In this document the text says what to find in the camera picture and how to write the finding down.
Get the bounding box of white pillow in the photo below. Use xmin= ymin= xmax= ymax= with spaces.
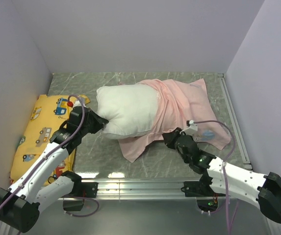
xmin=96 ymin=84 xmax=159 ymax=140

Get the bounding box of purple princess print pillowcase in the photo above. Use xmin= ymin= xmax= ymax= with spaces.
xmin=119 ymin=79 xmax=231 ymax=163

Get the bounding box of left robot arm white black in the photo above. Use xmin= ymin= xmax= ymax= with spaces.
xmin=0 ymin=106 xmax=108 ymax=233

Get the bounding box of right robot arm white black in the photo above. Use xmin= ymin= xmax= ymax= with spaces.
xmin=162 ymin=128 xmax=281 ymax=224

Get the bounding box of yellow car print pillow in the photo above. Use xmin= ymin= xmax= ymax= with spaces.
xmin=9 ymin=94 xmax=91 ymax=187

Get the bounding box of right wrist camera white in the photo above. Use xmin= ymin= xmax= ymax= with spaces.
xmin=184 ymin=120 xmax=198 ymax=135

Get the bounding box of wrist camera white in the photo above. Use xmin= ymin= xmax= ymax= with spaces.
xmin=184 ymin=120 xmax=198 ymax=135
xmin=67 ymin=96 xmax=90 ymax=108

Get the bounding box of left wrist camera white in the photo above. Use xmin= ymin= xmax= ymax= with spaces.
xmin=67 ymin=96 xmax=90 ymax=108

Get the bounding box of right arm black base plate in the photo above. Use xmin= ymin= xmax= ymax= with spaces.
xmin=180 ymin=181 xmax=215 ymax=197

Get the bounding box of aluminium mounting rail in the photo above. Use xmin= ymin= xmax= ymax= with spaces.
xmin=56 ymin=178 xmax=270 ymax=200

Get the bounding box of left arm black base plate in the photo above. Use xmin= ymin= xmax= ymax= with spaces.
xmin=77 ymin=182 xmax=99 ymax=198

